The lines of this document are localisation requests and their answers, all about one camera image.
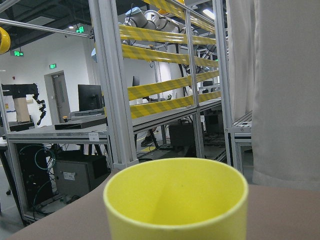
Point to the black computer monitor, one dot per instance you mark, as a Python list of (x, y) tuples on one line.
[(89, 97)]

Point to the white curtain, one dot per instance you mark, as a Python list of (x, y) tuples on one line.
[(274, 72)]

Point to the grey control box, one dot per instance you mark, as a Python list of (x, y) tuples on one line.
[(77, 175)]

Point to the yellow plastic cup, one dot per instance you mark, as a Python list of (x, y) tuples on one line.
[(177, 199)]

